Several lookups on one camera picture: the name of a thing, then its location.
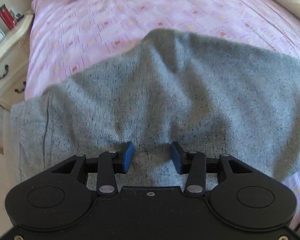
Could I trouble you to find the pink patterned bed sheet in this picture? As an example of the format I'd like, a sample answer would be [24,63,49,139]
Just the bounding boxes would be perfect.
[24,0,300,205]

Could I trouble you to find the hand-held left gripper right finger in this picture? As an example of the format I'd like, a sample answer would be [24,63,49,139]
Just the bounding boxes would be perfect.
[170,141,253,197]

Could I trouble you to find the black drawer handle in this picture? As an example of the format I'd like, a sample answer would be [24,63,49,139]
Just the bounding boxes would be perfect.
[0,64,10,79]
[14,81,27,93]

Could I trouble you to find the grey pants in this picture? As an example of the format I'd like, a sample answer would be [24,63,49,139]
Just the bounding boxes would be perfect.
[10,28,300,190]

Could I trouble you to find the red tumbler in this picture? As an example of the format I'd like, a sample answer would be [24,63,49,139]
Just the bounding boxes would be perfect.
[0,4,17,30]

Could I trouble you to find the cream nightstand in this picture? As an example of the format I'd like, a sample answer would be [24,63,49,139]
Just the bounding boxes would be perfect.
[0,11,35,112]

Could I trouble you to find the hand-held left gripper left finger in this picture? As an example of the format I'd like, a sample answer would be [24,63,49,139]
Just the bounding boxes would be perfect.
[51,141,135,197]

